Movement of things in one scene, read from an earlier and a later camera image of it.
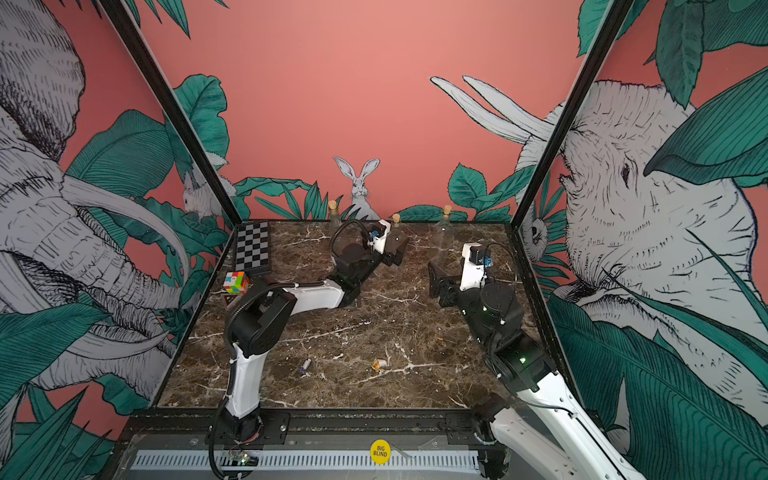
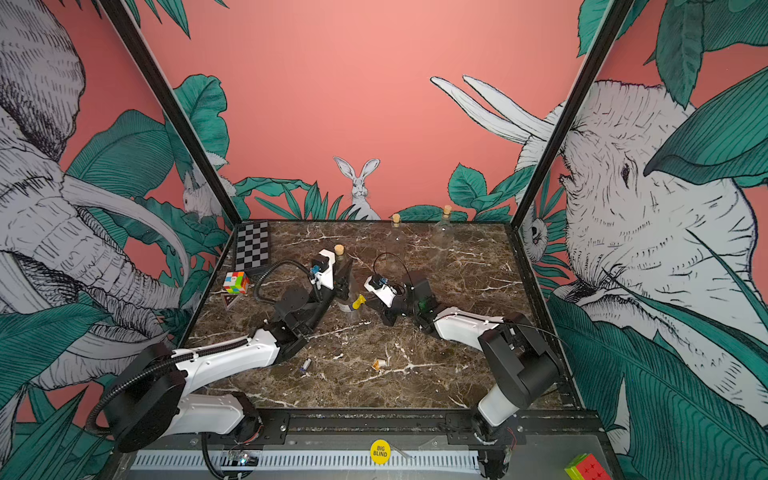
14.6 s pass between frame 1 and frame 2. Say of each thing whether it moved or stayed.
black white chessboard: stayed
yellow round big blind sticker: stayed
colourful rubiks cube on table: stayed
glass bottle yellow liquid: moved
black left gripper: moved
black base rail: stayed
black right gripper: moved
